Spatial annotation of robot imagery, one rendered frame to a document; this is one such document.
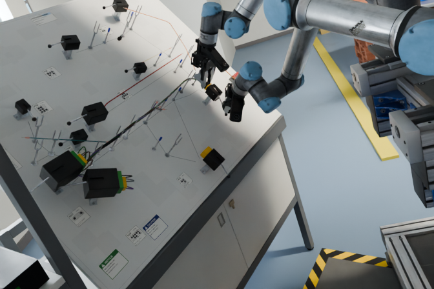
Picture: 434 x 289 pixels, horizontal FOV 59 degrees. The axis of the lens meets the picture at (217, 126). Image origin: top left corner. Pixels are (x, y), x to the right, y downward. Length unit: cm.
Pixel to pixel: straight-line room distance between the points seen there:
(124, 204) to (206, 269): 44
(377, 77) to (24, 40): 131
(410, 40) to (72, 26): 131
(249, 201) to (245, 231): 13
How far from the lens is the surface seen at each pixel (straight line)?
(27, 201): 100
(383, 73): 149
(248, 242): 177
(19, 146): 136
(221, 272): 164
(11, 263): 112
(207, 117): 166
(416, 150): 105
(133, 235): 129
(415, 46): 89
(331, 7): 103
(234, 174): 157
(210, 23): 153
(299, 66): 138
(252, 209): 177
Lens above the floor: 160
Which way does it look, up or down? 21 degrees down
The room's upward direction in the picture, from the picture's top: 20 degrees counter-clockwise
